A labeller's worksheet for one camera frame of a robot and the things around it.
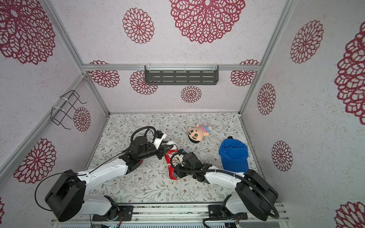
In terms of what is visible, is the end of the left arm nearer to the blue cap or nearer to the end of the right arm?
the end of the right arm

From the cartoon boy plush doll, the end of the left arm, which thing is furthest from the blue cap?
the end of the left arm

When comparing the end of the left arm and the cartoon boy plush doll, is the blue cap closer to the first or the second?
the cartoon boy plush doll

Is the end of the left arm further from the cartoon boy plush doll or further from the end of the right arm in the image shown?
the cartoon boy plush doll

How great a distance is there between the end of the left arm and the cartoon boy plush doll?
318 millimetres

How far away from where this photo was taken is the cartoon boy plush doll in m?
0.99

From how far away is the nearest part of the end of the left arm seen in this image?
62 cm
